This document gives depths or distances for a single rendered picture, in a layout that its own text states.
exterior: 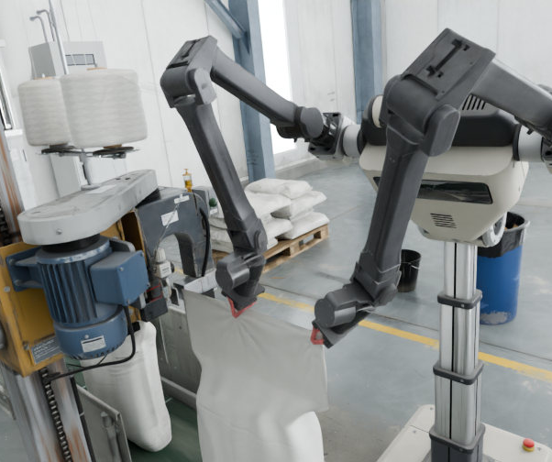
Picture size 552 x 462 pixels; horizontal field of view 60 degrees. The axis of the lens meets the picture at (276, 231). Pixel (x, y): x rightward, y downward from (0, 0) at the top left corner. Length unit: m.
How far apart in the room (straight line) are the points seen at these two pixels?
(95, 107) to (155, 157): 5.25
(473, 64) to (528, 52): 8.35
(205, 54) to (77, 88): 0.27
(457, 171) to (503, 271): 2.12
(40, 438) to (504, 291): 2.70
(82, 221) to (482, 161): 0.88
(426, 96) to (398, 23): 9.16
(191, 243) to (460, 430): 1.06
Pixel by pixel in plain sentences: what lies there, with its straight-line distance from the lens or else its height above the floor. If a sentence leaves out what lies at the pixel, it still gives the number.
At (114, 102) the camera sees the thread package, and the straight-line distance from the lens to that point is 1.09.
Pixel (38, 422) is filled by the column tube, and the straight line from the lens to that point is 1.45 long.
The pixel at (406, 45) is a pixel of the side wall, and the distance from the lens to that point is 9.74.
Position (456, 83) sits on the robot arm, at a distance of 0.67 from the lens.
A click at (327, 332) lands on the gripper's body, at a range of 1.03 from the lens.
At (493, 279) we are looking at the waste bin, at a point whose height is 0.33.
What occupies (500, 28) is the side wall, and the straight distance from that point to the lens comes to 9.16.
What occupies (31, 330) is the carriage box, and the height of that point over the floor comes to 1.13.
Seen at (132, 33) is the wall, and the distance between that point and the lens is 6.29.
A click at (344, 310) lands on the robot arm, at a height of 1.20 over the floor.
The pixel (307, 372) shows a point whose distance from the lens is 1.19.
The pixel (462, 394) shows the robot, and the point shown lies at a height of 0.63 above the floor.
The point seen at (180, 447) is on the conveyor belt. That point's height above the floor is 0.38.
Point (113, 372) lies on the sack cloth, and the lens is 1.82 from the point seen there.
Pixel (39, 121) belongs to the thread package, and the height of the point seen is 1.59.
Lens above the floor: 1.63
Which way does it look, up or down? 17 degrees down
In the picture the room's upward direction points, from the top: 6 degrees counter-clockwise
